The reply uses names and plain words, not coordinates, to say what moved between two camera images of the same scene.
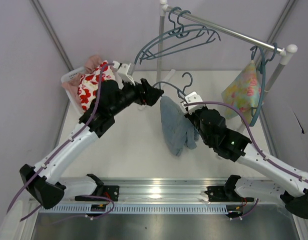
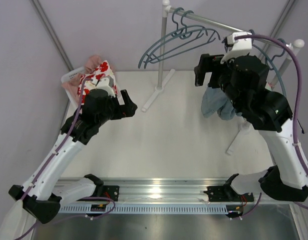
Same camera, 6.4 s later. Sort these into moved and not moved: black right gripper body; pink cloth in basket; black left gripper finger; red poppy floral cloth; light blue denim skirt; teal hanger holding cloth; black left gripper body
Moved: black left gripper finger; black right gripper body; teal hanger holding cloth; black left gripper body; light blue denim skirt
Not moved: pink cloth in basket; red poppy floral cloth
